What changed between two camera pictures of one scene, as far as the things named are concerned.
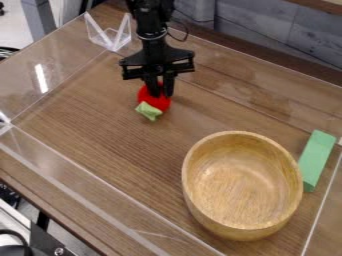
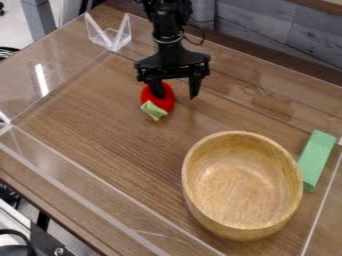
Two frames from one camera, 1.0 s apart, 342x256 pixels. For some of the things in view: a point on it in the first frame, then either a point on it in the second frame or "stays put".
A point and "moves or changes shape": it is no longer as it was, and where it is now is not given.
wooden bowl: [242, 183] stays put
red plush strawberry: [162, 101] moves or changes shape
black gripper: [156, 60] to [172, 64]
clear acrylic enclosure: [222, 167] stays put
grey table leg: [39, 17] stays put
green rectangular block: [314, 158] stays put
